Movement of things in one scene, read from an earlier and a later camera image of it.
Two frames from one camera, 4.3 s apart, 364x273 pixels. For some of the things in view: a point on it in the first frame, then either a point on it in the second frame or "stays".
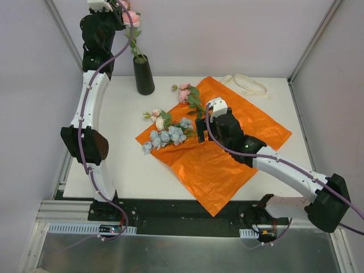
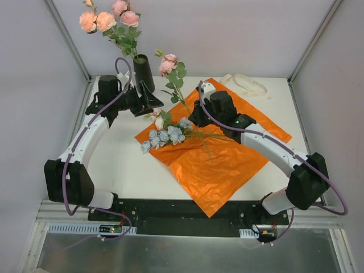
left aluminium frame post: [58, 20] stays
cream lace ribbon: [246, 91] stays
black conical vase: [145, 82] stays
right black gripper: [209, 128] -> [199, 114]
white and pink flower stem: [162, 119] stays
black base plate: [180, 217] stays
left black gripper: [114, 18] -> [139, 102]
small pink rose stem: [190, 95] -> [170, 67]
